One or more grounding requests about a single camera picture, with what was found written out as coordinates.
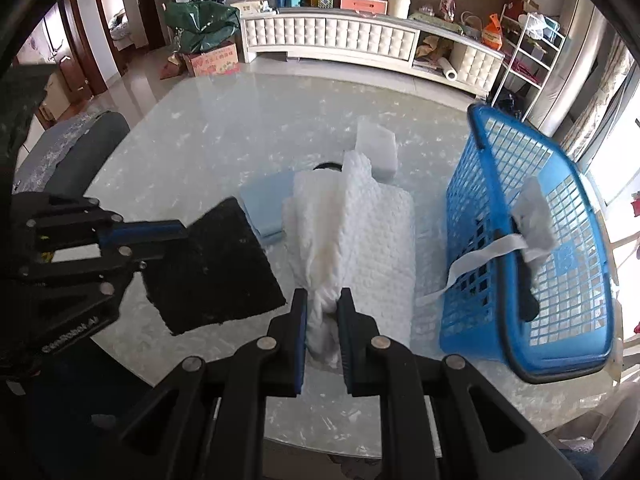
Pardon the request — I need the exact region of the white metal shelf rack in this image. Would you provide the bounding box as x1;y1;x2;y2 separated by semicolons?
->
491;12;566;120

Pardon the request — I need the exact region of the blue plastic laundry basket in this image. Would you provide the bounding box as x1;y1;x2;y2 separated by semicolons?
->
439;104;614;384

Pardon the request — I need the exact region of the dark grey chair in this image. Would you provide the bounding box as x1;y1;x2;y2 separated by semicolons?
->
13;110;130;197

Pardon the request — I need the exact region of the white foam sponge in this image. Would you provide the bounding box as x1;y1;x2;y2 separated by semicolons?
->
355;116;398;182

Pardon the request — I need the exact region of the white knitted cloth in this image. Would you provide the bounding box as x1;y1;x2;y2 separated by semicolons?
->
283;151;416;370

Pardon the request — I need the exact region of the black scouring pad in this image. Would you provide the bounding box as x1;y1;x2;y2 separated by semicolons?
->
142;197;285;336

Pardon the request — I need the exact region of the white tufted TV cabinet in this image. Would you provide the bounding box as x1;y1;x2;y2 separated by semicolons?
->
241;8;503;99

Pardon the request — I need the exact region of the salmon pink box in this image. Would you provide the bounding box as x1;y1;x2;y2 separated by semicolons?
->
340;0;387;15

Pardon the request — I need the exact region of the green plastic bag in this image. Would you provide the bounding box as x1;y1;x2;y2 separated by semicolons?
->
164;0;241;54

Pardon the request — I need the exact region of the white grey mask cloth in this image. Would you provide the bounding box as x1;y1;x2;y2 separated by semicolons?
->
416;177;556;307

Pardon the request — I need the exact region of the pink cardboard box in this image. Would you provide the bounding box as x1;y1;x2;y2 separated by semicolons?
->
182;42;239;77

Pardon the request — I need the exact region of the light blue cloth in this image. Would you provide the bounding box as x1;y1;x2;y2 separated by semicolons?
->
239;170;295;245

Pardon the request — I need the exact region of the orange bag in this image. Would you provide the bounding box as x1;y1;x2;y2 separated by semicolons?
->
480;13;503;51

